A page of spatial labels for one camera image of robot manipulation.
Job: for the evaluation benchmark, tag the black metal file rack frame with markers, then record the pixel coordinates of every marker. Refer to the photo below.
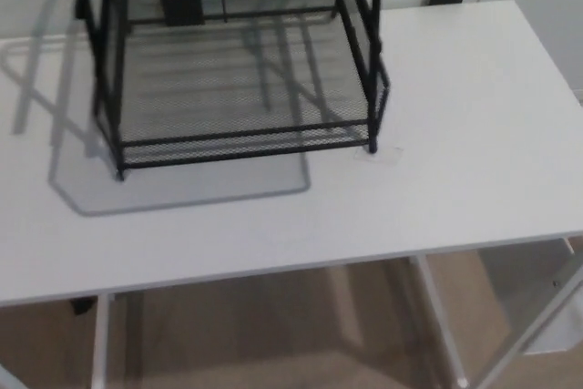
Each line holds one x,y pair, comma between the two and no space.
375,97

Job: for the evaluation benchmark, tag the white desk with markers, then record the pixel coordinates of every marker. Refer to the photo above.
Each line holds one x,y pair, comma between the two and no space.
455,111

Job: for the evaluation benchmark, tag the black clamp left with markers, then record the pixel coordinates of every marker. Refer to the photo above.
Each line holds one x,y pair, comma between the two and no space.
182,8

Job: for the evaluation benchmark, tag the clear tape piece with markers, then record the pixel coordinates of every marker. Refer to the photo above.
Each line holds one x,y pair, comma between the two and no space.
387,156

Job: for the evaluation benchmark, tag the black mesh file tray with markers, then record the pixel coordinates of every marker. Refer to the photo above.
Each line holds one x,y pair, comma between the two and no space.
246,143

